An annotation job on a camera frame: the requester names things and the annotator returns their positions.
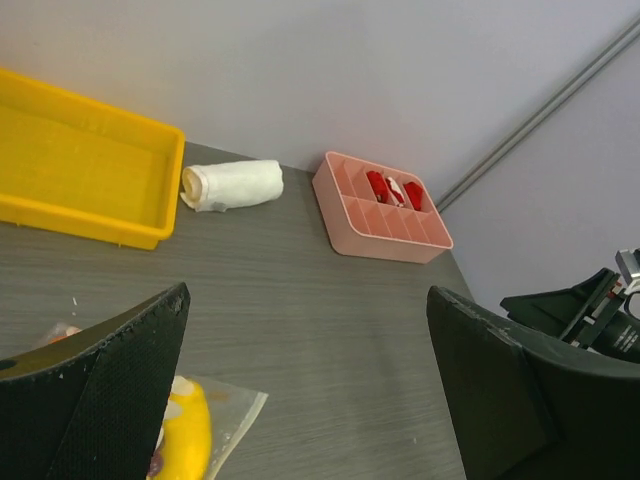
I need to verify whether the pink divided organizer box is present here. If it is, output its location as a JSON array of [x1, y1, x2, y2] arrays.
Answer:
[[312, 151, 453, 264]]

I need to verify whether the yellow fake mango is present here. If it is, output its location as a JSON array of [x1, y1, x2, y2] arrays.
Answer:
[[146, 376, 213, 479]]

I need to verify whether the rolled white towel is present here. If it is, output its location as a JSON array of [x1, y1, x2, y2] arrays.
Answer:
[[180, 160, 284, 212]]

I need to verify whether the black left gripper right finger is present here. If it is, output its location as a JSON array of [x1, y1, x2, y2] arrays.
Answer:
[[426, 287, 639, 479]]

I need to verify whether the red rolled cloth left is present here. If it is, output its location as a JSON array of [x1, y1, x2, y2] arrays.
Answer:
[[366, 170, 389, 204]]

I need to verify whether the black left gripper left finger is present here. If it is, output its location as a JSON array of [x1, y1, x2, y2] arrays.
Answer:
[[1, 283, 190, 479]]

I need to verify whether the red rolled cloth right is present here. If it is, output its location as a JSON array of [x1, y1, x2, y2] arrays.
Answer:
[[403, 181, 424, 211]]

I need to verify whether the yellow plastic tray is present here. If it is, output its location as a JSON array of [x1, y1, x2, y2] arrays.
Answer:
[[1, 70, 185, 250]]

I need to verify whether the grey aluminium corner rail right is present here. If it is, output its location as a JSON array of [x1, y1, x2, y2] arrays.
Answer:
[[436, 14, 639, 212]]

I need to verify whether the red white rolled cloth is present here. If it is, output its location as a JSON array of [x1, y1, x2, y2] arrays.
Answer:
[[385, 176, 405, 208]]

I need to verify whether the clear zip top bag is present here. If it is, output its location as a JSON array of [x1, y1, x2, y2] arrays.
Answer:
[[44, 326, 268, 479]]

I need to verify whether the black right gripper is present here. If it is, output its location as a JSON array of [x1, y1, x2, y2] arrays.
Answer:
[[500, 268, 639, 361]]

